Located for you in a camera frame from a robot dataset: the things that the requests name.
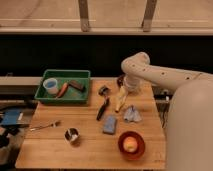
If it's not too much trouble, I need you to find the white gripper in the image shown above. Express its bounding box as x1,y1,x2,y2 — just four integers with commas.
115,76,140,112

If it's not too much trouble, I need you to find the black dish brush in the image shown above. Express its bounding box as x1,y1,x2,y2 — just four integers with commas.
96,86,110,121

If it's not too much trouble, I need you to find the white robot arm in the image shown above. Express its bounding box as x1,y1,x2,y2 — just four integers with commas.
116,52,213,171

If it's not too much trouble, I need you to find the small metal cup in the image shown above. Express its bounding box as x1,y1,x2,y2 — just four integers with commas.
64,128,79,143

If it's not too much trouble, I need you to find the translucent blue plastic cup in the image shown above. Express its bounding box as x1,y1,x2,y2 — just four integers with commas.
43,78,59,95

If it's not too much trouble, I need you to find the grey crumpled cloth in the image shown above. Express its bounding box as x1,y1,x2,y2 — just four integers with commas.
123,105,142,123

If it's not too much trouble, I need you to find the blue sponge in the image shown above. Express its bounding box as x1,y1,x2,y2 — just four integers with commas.
103,115,117,135

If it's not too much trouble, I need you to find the brown rectangular block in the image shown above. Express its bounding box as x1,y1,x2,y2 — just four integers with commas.
69,80,85,92

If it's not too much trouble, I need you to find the yellow fruit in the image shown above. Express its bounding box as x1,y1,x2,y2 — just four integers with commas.
123,137,138,153

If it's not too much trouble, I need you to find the red bowl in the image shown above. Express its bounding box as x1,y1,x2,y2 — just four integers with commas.
118,131,145,160

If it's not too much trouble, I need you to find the orange carrot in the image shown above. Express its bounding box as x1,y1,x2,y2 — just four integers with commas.
56,83,68,98

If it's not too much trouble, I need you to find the green plastic tray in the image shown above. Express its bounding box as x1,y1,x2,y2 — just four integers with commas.
35,69,90,105

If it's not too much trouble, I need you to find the metal fork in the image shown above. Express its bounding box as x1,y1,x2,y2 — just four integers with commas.
30,121,61,131

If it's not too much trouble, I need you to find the blue box on floor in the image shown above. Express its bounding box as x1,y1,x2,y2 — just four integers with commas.
0,109,23,126

